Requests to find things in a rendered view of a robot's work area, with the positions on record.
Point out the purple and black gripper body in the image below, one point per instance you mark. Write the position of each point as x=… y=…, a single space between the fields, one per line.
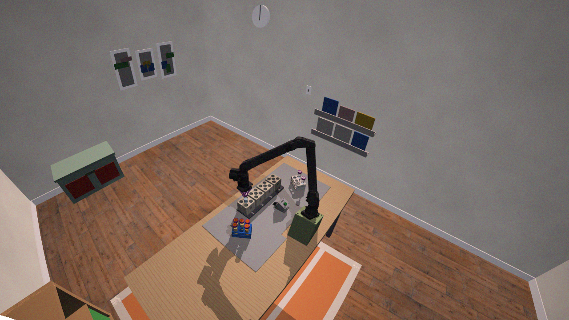
x=245 y=186

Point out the blue tube rack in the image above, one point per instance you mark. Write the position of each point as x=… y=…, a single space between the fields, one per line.
x=241 y=233

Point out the beige bucket adapter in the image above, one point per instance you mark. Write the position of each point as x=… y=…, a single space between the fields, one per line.
x=246 y=208
x=266 y=187
x=256 y=195
x=275 y=181

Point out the grey flat mat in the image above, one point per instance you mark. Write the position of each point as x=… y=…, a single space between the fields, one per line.
x=268 y=223

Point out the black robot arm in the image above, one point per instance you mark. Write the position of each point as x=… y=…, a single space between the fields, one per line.
x=241 y=175

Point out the white button box with label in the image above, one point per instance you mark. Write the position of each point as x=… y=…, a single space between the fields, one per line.
x=282 y=205

